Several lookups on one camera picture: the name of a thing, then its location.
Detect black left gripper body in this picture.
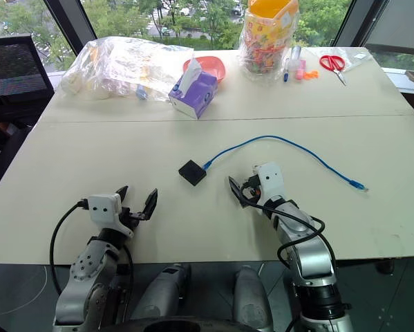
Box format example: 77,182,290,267
119,206,151,232

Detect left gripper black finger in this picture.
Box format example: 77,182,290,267
140,188,159,221
115,185,129,208

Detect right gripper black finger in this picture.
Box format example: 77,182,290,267
227,176,250,209

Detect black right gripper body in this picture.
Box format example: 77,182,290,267
242,174,263,202

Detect small black box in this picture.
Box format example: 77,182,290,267
178,159,208,187

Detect grey rounded robot leg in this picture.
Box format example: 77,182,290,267
234,265,274,332
130,263,191,321

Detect purple tissue box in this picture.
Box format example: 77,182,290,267
168,57,219,120

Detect dark round robot torso rim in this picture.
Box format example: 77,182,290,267
98,315,260,332

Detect pink plastic bowl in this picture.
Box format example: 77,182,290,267
182,55,227,84

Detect clear plastic bag with items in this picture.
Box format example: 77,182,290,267
60,37,196,103

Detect bagged colourful snack container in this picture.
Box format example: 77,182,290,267
238,0,301,82

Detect black table leg foot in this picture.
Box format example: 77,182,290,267
375,257,396,276

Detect black mesh chair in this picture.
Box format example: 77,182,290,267
0,34,56,102

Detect small clear plastic bag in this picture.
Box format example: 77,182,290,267
340,47,375,72

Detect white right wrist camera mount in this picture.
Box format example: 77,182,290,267
252,162,284,205

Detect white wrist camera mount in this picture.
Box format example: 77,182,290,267
87,193,135,239
252,162,284,205

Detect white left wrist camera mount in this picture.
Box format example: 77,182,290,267
87,193,135,239

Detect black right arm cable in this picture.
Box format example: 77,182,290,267
240,182,327,271

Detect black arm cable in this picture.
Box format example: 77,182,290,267
240,182,327,271
49,198,90,295

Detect blue Ethernet cable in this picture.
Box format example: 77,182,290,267
202,135,370,193

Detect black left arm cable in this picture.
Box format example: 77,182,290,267
49,198,90,295

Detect red handled scissors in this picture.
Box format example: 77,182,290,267
319,54,348,86

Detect dark window frame pillar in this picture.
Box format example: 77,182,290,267
332,0,389,48
43,0,98,57

